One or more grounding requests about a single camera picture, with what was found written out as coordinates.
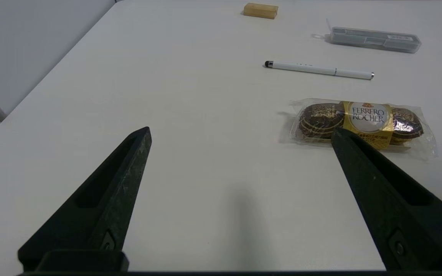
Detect white pen with black tip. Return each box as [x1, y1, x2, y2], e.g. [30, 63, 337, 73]
[264, 61, 375, 80]

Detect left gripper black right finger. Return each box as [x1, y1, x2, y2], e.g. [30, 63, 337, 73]
[331, 127, 442, 272]

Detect grey transparent pencil lead case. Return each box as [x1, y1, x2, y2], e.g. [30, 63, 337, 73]
[313, 19, 422, 54]

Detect Ferrero Rocher chocolate pack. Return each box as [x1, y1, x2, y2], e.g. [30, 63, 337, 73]
[288, 98, 438, 159]

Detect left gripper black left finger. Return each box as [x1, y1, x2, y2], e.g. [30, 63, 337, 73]
[18, 126, 152, 272]

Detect small wooden block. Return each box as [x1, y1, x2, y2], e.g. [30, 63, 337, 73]
[243, 3, 279, 20]

